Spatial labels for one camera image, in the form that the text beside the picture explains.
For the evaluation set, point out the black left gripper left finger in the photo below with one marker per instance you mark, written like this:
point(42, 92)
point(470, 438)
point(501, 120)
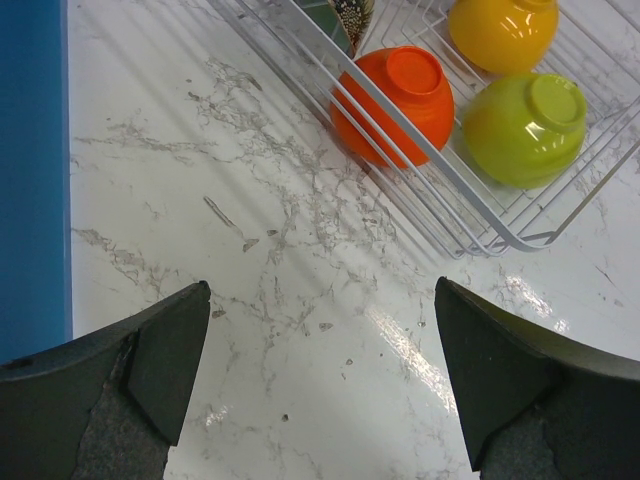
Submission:
point(110, 404)

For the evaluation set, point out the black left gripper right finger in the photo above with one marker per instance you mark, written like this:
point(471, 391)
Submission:
point(532, 403)

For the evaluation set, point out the lime green plastic bowl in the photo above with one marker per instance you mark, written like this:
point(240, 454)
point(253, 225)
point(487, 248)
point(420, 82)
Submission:
point(525, 130)

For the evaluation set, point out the red-orange plastic bowl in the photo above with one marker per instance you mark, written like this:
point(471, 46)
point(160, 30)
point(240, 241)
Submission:
point(414, 81)

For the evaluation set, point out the yellow-orange plastic bowl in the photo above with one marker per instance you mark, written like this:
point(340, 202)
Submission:
point(503, 37)

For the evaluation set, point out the green celadon ceramic bowl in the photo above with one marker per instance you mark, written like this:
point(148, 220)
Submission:
point(344, 21)

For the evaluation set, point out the blue pink shelf unit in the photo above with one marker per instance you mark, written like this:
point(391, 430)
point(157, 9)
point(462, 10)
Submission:
point(36, 291)

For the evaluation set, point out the white wire dish rack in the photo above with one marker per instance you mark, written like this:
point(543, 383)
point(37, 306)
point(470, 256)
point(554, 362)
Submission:
point(450, 201)

